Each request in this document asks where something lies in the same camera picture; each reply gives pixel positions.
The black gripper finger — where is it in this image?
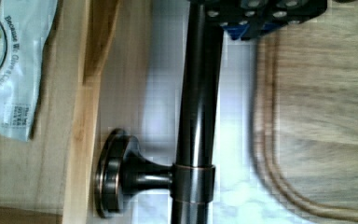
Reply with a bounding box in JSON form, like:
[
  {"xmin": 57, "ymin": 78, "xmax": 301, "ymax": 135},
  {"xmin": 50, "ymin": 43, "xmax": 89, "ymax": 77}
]
[{"xmin": 204, "ymin": 0, "xmax": 327, "ymax": 41}]

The wooden drawer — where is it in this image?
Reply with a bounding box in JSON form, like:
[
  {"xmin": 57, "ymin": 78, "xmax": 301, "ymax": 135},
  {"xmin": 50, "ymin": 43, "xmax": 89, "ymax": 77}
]
[{"xmin": 0, "ymin": 0, "xmax": 152, "ymax": 224}]

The wooden cutting board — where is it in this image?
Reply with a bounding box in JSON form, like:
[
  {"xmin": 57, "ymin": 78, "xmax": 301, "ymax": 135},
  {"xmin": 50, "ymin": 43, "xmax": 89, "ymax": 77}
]
[{"xmin": 253, "ymin": 0, "xmax": 358, "ymax": 224}]

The clear snack bag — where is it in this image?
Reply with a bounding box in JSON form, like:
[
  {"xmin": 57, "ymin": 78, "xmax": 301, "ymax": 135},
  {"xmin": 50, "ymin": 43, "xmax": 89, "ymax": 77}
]
[{"xmin": 0, "ymin": 0, "xmax": 58, "ymax": 141}]

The dark metal drawer handle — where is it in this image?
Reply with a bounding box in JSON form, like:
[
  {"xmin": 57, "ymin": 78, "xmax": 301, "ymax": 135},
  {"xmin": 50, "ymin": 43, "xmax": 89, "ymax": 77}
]
[{"xmin": 93, "ymin": 2, "xmax": 223, "ymax": 224}]

